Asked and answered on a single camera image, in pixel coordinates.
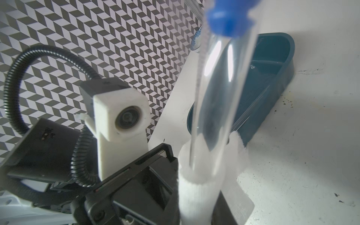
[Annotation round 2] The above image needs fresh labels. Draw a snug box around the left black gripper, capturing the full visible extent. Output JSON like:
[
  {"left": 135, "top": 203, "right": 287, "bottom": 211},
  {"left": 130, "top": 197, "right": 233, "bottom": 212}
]
[{"left": 70, "top": 143, "right": 180, "bottom": 225}]

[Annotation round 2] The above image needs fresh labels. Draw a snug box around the test tube blue cap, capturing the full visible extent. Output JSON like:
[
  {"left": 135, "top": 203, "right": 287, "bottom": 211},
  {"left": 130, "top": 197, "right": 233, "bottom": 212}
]
[{"left": 189, "top": 1, "right": 265, "bottom": 175}]

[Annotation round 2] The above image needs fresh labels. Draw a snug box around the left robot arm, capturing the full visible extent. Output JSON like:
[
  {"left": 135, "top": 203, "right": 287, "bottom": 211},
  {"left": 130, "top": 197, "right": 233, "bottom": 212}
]
[{"left": 1, "top": 119, "right": 180, "bottom": 225}]

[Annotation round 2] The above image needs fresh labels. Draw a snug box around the blue white ceramic bowl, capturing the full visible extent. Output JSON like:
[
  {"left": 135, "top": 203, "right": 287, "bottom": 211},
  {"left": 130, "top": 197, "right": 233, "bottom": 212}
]
[{"left": 190, "top": 26, "right": 202, "bottom": 53}]

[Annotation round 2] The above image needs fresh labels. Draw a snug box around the teal plastic tray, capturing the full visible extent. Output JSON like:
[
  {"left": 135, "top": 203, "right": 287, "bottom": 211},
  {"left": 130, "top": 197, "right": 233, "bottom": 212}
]
[{"left": 187, "top": 32, "right": 296, "bottom": 147}]

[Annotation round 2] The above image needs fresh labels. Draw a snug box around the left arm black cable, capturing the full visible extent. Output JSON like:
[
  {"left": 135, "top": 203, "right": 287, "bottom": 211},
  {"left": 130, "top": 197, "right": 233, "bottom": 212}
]
[{"left": 3, "top": 44, "right": 102, "bottom": 188}]

